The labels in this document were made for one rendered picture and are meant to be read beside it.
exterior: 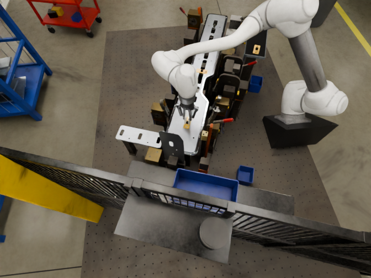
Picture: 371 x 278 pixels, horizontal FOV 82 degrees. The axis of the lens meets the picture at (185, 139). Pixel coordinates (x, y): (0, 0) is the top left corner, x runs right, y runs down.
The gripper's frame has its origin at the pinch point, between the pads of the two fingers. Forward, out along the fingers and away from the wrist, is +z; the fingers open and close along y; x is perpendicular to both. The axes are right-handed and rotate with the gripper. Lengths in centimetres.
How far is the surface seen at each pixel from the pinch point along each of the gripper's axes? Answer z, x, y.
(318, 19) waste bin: 92, -274, -137
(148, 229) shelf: -38, 67, -3
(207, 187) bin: 2.0, 38.3, -19.8
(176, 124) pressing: 5.3, 2.2, 6.8
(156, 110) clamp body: 1.0, -2.8, 20.9
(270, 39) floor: 107, -233, -73
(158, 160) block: -0.8, 30.1, 9.6
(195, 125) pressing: 5.4, -0.1, -5.0
